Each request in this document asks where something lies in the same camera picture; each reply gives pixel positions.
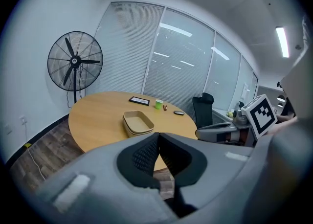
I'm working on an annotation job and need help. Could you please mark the wooden tray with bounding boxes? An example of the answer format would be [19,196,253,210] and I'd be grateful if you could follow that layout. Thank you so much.
[122,110,156,132]
[125,125,156,138]

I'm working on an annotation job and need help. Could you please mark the black standing fan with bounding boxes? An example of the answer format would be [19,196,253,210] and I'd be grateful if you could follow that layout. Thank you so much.
[46,30,104,109]

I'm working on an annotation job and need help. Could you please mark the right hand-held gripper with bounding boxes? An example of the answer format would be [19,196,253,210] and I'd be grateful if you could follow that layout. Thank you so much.
[195,93,278,147]

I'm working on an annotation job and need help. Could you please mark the black framed picture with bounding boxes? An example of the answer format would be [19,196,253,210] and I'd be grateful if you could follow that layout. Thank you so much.
[128,96,151,107]

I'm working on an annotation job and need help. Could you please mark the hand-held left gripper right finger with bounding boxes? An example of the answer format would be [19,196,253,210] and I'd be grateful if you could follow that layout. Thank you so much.
[158,132,208,219]

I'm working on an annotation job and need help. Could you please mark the white floor cable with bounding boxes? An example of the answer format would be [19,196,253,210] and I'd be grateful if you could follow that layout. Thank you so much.
[23,122,47,182]

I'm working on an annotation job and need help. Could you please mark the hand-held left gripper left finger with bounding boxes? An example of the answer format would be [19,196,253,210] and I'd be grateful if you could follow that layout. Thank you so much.
[116,133,161,190]

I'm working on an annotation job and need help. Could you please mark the black office chair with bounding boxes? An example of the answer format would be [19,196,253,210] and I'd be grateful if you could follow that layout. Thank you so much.
[192,92,215,130]

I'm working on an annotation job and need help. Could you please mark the person's right forearm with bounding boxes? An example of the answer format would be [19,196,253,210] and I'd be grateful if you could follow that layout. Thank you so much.
[268,114,299,135]

